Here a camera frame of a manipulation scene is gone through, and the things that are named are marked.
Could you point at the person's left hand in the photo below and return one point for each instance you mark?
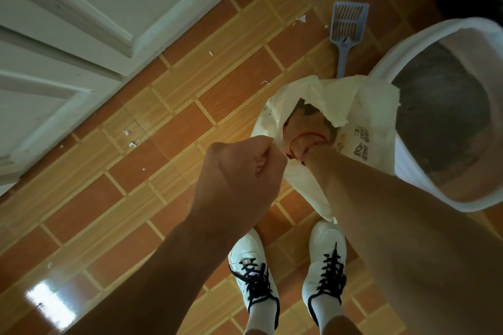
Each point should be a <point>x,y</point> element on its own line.
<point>239,185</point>

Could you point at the person's right hand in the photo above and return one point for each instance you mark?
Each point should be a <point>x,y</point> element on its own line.
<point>310,122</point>

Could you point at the white yellow cat litter bag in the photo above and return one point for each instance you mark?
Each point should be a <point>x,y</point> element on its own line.
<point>373,111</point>

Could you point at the grey plastic litter scoop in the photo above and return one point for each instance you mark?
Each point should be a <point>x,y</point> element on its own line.
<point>347,28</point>

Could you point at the white pink cat litter box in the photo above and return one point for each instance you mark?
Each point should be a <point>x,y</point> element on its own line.
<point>408,173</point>

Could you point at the grey cat litter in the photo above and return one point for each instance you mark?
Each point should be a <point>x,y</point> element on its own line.
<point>440,111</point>

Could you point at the person's left forearm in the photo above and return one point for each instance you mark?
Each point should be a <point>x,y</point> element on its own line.
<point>157,291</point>

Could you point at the person's right forearm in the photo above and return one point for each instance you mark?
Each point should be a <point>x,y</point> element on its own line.
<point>393,248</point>

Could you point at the person's white left sneaker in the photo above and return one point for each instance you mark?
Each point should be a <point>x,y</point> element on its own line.
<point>247,252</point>

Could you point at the person's white sneaker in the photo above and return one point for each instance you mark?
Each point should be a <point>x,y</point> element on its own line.
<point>247,252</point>
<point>326,240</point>

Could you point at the person's white right sneaker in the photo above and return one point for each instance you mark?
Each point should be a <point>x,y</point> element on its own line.
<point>326,240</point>

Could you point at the person's white left sock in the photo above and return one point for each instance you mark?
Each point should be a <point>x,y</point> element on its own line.
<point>261,317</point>

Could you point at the person's white sock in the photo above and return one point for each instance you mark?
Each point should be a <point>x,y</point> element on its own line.
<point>261,317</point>
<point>326,311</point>

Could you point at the person's white right sock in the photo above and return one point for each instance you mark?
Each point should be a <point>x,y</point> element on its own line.
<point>326,311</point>

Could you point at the person's right leg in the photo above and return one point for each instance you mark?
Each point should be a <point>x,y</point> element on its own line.
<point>342,327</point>

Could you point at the torn white paper scrap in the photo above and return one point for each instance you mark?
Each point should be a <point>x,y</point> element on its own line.
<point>300,19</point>

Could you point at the crumpled silver foil scrap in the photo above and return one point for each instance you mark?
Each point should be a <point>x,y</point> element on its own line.
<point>133,144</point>

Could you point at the white wooden cabinet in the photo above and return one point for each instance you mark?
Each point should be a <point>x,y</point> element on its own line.
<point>98,5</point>

